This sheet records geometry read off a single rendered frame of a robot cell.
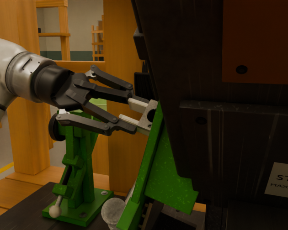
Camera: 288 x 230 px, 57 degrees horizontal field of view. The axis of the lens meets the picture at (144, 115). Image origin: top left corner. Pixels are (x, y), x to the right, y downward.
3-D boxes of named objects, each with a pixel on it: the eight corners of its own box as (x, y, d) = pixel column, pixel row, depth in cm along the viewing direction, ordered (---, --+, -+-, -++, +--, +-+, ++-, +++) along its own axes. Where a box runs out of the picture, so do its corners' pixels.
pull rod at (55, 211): (56, 221, 61) (55, 199, 59) (46, 219, 62) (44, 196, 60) (71, 208, 66) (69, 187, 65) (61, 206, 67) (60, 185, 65)
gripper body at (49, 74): (25, 88, 46) (70, 105, 44) (52, 53, 50) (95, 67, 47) (42, 110, 53) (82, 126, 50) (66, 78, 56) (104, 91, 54)
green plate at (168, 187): (177, 251, 36) (231, 106, 29) (122, 224, 38) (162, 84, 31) (191, 204, 47) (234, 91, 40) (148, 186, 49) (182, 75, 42)
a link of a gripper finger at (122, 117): (120, 113, 45) (118, 117, 45) (157, 128, 43) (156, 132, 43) (122, 121, 48) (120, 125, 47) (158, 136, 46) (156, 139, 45)
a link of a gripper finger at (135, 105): (129, 109, 49) (131, 106, 49) (165, 121, 47) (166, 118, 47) (127, 100, 46) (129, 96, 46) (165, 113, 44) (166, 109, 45)
